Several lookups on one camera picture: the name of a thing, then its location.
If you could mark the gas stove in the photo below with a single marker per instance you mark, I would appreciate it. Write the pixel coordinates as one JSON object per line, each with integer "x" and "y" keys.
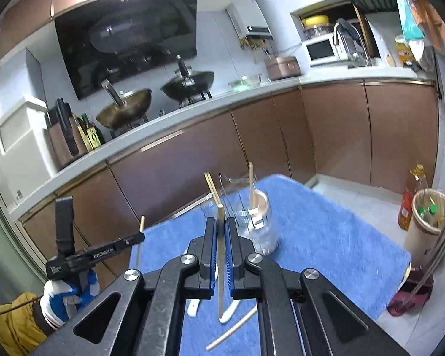
{"x": 187, "y": 101}

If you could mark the pink slipper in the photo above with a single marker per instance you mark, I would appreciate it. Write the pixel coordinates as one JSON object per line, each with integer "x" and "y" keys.
{"x": 408, "y": 304}

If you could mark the beige wastebasket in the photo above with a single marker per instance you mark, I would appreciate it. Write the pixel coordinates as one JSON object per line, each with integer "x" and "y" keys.
{"x": 422, "y": 241}

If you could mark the person's left forearm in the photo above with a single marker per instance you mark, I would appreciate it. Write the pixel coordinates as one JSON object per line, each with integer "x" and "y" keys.
{"x": 11, "y": 322}

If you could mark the dark green oil bottle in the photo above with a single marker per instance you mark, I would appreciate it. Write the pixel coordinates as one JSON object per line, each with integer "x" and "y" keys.
{"x": 93, "y": 139}

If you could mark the brown knife block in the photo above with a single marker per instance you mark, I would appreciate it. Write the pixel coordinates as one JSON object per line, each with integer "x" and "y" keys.
{"x": 61, "y": 144}

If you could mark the brown rice cooker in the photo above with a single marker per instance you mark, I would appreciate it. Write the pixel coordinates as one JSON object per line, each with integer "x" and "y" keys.
{"x": 283, "y": 67}

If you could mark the blue towel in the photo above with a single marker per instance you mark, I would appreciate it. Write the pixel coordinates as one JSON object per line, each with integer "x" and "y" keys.
{"x": 319, "y": 237}

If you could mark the yellow lidded container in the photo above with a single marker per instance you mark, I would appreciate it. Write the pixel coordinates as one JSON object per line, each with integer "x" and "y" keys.
{"x": 315, "y": 20}

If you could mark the brown upper cabinets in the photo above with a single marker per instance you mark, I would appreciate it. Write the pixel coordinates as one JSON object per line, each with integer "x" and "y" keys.
{"x": 29, "y": 15}

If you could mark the black range hood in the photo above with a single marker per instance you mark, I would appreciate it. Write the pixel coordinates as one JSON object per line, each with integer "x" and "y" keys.
{"x": 126, "y": 44}

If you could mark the yellow dish soap bottle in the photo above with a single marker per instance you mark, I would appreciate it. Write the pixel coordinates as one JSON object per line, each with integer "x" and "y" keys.
{"x": 404, "y": 53}

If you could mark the white water heater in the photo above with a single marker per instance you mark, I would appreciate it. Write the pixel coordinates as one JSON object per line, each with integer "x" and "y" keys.
{"x": 250, "y": 15}

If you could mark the person's left hand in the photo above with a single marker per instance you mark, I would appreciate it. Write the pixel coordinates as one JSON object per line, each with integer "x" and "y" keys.
{"x": 59, "y": 293}

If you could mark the metal faucet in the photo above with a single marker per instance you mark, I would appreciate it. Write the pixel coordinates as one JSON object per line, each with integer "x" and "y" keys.
{"x": 343, "y": 29}

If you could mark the wooden chopstick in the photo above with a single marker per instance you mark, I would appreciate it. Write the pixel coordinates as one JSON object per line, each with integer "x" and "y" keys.
{"x": 230, "y": 332}
{"x": 142, "y": 224}
{"x": 212, "y": 189}
{"x": 251, "y": 178}
{"x": 221, "y": 252}

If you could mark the brass wok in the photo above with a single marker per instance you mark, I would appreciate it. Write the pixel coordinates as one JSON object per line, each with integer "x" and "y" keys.
{"x": 129, "y": 109}

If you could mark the white microwave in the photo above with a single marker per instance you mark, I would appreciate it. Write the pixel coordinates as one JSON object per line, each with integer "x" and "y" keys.
{"x": 320, "y": 50}

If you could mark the orange floral cloth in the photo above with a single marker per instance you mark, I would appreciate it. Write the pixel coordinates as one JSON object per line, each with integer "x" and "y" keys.
{"x": 435, "y": 18}

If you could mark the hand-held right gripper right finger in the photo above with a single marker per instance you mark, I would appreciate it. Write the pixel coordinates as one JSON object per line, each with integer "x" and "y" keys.
{"x": 230, "y": 259}

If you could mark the white countertop appliance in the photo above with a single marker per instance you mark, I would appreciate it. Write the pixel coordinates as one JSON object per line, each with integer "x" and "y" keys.
{"x": 22, "y": 141}

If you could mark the cooking oil bottle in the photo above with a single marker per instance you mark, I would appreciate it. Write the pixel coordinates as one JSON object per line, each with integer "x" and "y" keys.
{"x": 408, "y": 207}

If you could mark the brown base cabinets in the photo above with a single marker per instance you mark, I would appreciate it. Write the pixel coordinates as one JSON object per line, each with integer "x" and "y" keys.
{"x": 333, "y": 129}

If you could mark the teal hanging cloth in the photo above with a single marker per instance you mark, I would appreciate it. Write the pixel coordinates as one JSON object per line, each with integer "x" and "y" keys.
{"x": 409, "y": 18}

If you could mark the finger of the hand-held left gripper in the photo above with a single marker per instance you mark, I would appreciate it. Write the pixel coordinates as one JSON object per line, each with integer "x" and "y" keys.
{"x": 129, "y": 243}

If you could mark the black frying pan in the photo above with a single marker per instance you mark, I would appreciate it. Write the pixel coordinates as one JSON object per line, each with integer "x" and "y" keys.
{"x": 193, "y": 83}

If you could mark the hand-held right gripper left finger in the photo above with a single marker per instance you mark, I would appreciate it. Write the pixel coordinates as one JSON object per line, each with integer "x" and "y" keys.
{"x": 209, "y": 285}

